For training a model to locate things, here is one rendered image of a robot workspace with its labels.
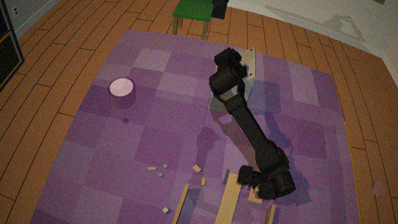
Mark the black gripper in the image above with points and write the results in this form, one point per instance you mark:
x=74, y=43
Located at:
x=249, y=177

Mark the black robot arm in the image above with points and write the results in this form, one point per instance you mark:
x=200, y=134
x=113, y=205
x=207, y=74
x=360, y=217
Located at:
x=269, y=158

